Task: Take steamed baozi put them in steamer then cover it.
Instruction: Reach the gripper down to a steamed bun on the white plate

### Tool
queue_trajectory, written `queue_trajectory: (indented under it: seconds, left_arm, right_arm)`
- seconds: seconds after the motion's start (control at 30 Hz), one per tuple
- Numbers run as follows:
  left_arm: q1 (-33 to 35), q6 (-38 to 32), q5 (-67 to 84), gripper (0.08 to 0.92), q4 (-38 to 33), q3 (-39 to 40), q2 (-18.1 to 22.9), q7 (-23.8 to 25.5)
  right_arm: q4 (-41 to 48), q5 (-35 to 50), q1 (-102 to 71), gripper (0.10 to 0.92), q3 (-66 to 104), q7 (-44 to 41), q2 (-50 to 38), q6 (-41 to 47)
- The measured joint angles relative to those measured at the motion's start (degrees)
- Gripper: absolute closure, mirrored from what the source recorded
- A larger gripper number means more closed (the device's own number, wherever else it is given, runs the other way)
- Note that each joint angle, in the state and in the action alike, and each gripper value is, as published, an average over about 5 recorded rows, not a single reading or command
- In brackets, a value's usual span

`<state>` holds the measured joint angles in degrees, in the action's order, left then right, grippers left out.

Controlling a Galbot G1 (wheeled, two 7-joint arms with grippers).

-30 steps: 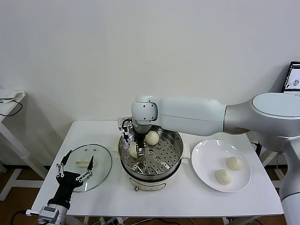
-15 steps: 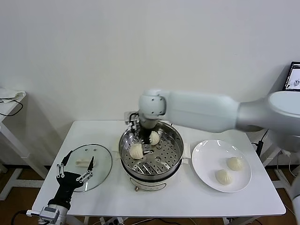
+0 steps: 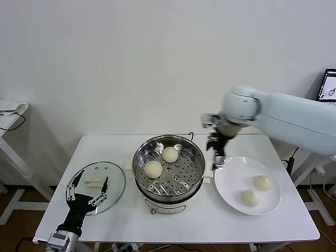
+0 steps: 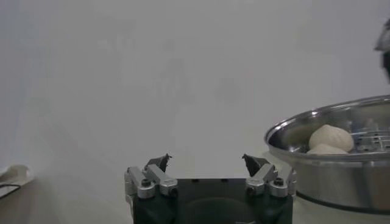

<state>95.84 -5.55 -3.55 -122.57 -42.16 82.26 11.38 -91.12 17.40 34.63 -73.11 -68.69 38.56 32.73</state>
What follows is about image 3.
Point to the white crumpled cloth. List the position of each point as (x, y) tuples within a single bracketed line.
[(13, 106)]

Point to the grey open laptop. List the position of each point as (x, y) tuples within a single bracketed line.
[(329, 86)]

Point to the round glass pot lid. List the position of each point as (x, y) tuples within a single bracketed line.
[(118, 183)]

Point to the white power strip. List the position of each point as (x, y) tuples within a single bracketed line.
[(126, 247)]

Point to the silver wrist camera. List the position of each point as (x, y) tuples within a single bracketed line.
[(59, 238), (209, 120)]

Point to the steel steamer pot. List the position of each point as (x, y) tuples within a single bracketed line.
[(165, 207)]

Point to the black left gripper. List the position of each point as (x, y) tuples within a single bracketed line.
[(77, 210)]

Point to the white wall charger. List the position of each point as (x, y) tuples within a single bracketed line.
[(320, 170)]

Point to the white laptop side table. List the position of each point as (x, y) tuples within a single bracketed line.
[(321, 210)]

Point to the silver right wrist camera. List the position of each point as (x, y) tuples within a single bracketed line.
[(209, 120)]

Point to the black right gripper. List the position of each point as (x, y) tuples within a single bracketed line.
[(220, 143)]

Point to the white round plate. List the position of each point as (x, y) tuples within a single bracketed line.
[(231, 183)]

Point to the white steamed baozi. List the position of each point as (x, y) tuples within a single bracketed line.
[(250, 198), (263, 183), (170, 154), (153, 169)]

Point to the stainless steel steamer basket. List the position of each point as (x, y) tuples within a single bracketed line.
[(183, 173)]

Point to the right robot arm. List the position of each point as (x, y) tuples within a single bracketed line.
[(288, 113)]

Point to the white side table with cloth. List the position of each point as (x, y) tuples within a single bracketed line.
[(8, 122)]

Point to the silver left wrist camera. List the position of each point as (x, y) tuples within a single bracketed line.
[(59, 238)]

